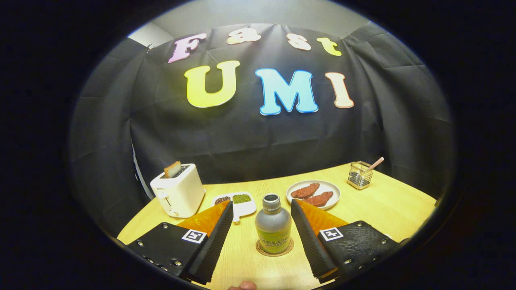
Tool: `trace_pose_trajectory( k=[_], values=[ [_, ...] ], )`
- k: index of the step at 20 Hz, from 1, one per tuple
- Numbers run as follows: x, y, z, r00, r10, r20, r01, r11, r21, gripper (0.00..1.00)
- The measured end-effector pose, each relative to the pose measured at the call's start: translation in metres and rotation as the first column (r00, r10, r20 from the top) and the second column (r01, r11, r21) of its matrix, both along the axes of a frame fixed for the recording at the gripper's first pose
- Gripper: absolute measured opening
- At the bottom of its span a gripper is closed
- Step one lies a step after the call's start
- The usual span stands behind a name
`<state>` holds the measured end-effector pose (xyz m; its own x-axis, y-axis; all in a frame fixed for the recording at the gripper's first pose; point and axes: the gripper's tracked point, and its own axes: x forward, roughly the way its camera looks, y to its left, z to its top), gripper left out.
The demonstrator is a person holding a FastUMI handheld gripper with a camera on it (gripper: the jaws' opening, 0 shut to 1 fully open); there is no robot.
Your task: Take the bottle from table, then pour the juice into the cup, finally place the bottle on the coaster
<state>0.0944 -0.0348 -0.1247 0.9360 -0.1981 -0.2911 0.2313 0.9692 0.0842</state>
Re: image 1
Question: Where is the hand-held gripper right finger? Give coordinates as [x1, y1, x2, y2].
[290, 199, 410, 284]

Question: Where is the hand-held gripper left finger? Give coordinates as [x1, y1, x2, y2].
[126, 201, 235, 285]

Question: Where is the silver green juice bottle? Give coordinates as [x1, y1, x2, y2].
[254, 193, 293, 255]

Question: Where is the round cork coaster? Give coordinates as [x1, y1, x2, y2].
[255, 237, 295, 257]

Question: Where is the brown meat slice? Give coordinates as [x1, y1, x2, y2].
[303, 191, 334, 208]
[290, 182, 320, 199]

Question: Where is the white divided dish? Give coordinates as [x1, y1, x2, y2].
[212, 191, 258, 223]

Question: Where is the white oval plate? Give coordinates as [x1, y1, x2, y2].
[286, 179, 341, 211]

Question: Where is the white toaster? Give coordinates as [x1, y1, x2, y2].
[150, 163, 206, 219]

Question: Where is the wooden table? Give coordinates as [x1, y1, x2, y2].
[117, 162, 438, 290]

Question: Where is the toast slice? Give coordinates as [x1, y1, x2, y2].
[163, 161, 182, 179]

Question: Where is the black backdrop cloth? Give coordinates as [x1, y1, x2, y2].
[69, 22, 457, 239]

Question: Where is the wire mesh holder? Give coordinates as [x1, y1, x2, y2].
[347, 161, 374, 191]

